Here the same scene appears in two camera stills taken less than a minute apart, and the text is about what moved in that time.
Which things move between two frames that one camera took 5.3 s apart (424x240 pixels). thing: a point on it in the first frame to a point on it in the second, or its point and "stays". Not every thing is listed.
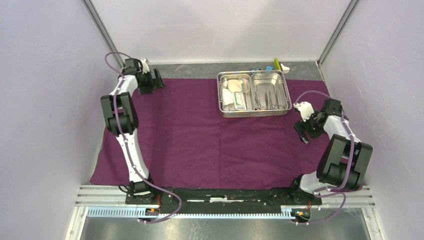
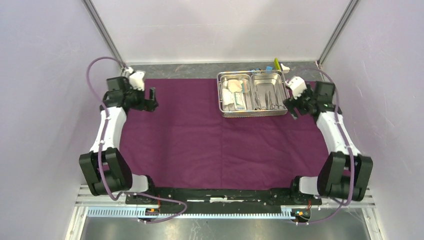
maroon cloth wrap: (185, 141) stays
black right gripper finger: (300, 129) to (289, 104)
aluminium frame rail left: (105, 32) stays
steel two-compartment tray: (253, 93) stays
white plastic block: (285, 69) stays
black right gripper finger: (301, 132) to (298, 114)
